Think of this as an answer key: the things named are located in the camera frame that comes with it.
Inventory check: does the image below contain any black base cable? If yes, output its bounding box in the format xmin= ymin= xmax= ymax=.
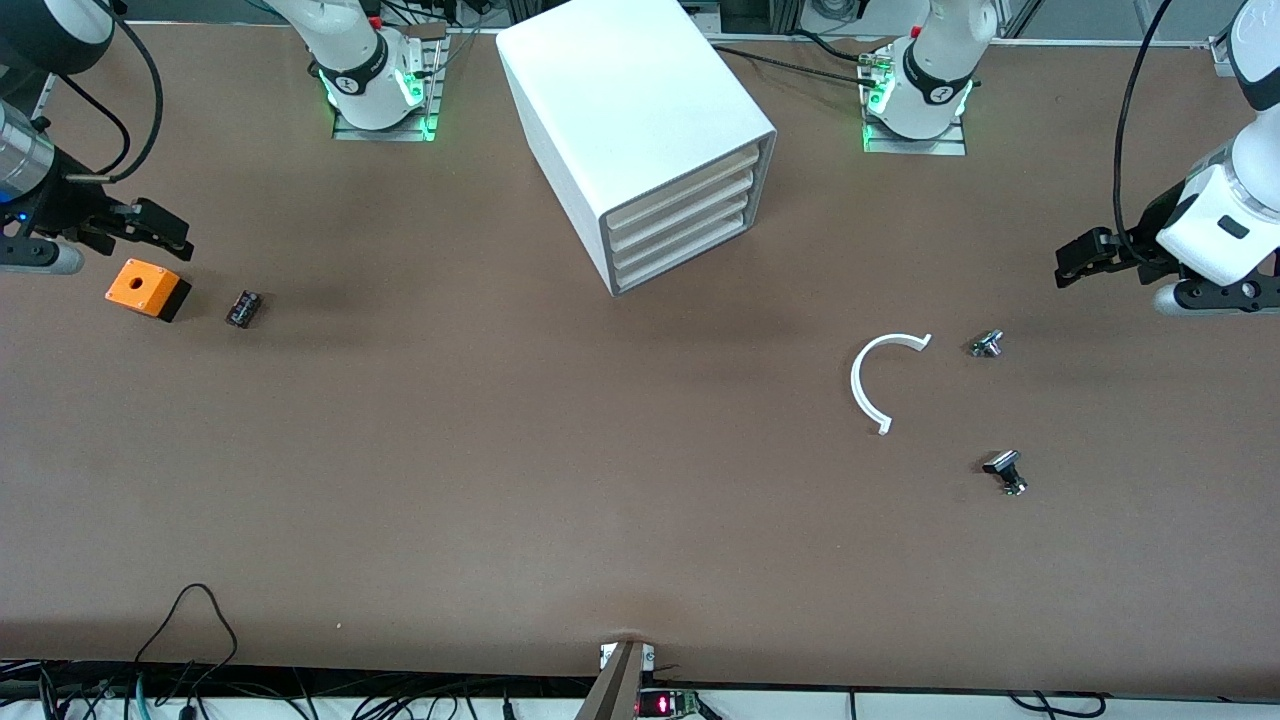
xmin=712 ymin=44 xmax=869 ymax=77

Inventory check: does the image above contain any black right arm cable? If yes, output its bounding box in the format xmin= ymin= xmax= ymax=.
xmin=55 ymin=0 xmax=167 ymax=184

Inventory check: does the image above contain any black and silver button part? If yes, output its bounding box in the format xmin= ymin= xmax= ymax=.
xmin=982 ymin=450 xmax=1029 ymax=497

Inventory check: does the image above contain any curved black floor cable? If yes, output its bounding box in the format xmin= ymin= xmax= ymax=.
xmin=1004 ymin=691 xmax=1109 ymax=720

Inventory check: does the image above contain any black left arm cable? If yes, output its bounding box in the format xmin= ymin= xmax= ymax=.
xmin=1113 ymin=0 xmax=1177 ymax=263

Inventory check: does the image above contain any white curved ring piece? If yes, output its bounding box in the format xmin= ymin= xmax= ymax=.
xmin=850 ymin=333 xmax=933 ymax=437

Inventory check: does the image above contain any orange button enclosure box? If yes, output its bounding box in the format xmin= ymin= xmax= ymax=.
xmin=105 ymin=258 xmax=193 ymax=323

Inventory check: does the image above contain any looped thin black cable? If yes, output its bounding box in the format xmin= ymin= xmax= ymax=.
xmin=133 ymin=583 xmax=240 ymax=693

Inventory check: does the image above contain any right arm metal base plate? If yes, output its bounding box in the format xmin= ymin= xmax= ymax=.
xmin=332 ymin=35 xmax=447 ymax=142

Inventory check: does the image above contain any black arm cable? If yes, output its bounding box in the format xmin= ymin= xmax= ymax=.
xmin=1113 ymin=0 xmax=1177 ymax=263
xmin=55 ymin=0 xmax=167 ymax=184

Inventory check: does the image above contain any small device with red light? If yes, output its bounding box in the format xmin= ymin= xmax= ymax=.
xmin=637 ymin=688 xmax=703 ymax=720

